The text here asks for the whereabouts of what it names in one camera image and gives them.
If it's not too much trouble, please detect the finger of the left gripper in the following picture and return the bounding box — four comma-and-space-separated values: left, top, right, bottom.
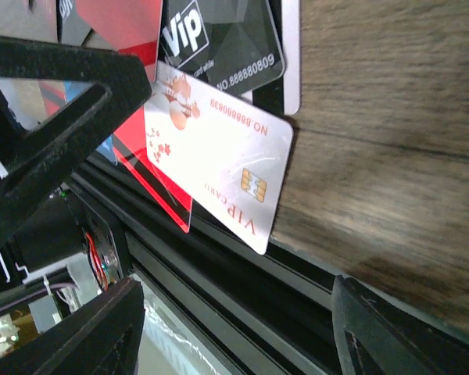
0, 36, 151, 248

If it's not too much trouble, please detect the white striped card lower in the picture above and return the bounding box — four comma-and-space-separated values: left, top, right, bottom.
242, 0, 302, 116

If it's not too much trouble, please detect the black aluminium frame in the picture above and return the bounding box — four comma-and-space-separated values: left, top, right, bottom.
71, 160, 344, 374

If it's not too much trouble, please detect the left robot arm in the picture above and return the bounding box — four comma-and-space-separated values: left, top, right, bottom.
0, 36, 152, 316

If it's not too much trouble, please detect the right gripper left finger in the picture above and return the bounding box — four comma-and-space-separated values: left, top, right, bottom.
0, 277, 145, 374

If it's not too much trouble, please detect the black VIP card pile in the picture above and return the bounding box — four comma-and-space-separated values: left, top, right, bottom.
159, 0, 285, 95

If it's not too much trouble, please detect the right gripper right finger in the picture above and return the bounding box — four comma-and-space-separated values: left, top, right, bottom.
331, 276, 469, 374

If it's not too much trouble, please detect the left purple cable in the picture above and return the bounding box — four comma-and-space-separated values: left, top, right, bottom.
0, 283, 79, 317

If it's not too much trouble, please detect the dark red striped card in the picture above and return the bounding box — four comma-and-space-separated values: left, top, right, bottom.
112, 109, 192, 233

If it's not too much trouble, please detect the red card in pile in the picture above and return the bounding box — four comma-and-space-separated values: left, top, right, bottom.
75, 0, 163, 82

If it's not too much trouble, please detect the white card bottom centre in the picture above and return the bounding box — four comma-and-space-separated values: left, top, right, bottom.
144, 62, 294, 255

